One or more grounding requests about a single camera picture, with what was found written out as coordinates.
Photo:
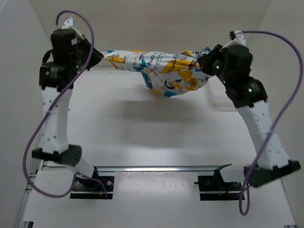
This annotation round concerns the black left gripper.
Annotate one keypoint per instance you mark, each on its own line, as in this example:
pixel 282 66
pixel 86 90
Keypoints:
pixel 96 56

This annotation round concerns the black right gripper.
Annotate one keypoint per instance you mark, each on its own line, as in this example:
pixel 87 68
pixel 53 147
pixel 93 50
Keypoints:
pixel 205 62

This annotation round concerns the white yellow teal printed shorts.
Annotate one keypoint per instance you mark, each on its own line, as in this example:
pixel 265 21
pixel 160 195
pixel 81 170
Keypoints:
pixel 164 73

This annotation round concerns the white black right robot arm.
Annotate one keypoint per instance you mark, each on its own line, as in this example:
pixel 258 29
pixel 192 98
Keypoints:
pixel 231 65

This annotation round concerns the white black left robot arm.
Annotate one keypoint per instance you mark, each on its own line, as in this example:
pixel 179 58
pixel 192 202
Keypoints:
pixel 69 56

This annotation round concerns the white perforated plastic basket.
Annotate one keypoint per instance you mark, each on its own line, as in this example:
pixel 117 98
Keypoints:
pixel 217 98

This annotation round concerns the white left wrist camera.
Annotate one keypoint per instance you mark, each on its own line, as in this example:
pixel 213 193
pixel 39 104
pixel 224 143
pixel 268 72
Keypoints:
pixel 69 24

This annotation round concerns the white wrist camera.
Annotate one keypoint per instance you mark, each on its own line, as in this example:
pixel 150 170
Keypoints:
pixel 69 24
pixel 237 38

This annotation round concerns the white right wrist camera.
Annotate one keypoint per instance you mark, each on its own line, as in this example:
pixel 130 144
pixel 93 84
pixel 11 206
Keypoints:
pixel 237 38

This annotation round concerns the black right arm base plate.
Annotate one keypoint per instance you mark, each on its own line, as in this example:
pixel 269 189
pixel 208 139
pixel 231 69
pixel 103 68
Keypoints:
pixel 210 190

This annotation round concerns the aluminium table rail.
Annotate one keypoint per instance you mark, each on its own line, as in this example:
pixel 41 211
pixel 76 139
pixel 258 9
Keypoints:
pixel 155 168

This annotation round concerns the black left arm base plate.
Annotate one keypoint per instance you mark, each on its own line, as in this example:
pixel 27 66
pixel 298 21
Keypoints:
pixel 84 189

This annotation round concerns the aluminium right side rail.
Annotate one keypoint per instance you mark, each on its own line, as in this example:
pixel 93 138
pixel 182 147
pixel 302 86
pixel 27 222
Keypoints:
pixel 293 224

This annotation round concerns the aluminium left side rail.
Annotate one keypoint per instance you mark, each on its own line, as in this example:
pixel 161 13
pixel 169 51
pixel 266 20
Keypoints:
pixel 21 222

